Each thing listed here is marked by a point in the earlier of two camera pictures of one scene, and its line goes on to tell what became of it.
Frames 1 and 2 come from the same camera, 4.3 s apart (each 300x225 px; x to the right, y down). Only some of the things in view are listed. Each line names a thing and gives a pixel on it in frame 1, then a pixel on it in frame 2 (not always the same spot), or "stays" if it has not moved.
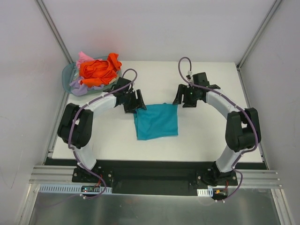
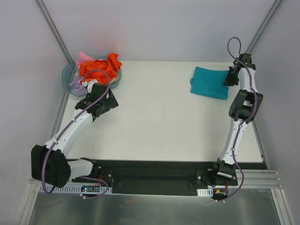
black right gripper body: (184, 95) to (231, 78)
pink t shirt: (82, 57) stays
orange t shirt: (98, 72) stays
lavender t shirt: (79, 90) stays
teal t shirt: (156, 121) to (209, 82)
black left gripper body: (135, 101) to (103, 94)
